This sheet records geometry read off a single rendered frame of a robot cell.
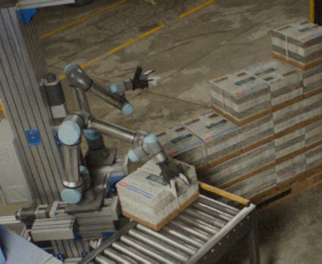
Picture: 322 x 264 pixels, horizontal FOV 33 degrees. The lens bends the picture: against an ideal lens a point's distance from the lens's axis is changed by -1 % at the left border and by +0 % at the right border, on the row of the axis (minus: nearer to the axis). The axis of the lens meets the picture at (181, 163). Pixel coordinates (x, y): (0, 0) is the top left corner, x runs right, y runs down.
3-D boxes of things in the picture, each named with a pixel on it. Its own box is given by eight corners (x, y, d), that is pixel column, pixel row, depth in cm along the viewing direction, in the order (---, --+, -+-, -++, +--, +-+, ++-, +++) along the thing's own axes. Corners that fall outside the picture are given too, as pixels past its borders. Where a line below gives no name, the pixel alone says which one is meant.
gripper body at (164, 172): (173, 176, 312) (162, 158, 311) (181, 173, 306) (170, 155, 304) (163, 183, 308) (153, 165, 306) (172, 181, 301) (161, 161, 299)
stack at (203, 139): (162, 224, 444) (144, 135, 400) (278, 170, 485) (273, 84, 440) (186, 249, 415) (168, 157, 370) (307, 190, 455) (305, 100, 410)
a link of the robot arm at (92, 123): (67, 117, 320) (146, 146, 325) (62, 126, 310) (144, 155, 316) (71, 101, 313) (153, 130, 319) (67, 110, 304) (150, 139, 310)
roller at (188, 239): (148, 222, 329) (148, 214, 327) (209, 250, 300) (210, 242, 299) (142, 224, 325) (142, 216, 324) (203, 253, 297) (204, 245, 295)
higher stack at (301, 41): (277, 170, 484) (269, 29, 415) (304, 158, 495) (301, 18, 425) (306, 190, 455) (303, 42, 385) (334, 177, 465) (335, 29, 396)
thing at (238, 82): (208, 82, 407) (208, 80, 407) (239, 69, 417) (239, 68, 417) (236, 97, 379) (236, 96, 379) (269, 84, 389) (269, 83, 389)
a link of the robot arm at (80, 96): (85, 143, 385) (65, 71, 355) (80, 134, 397) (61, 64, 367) (102, 137, 388) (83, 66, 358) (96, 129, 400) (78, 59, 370)
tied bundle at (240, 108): (210, 109, 419) (207, 82, 407) (242, 97, 430) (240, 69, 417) (239, 127, 390) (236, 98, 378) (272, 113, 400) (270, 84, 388)
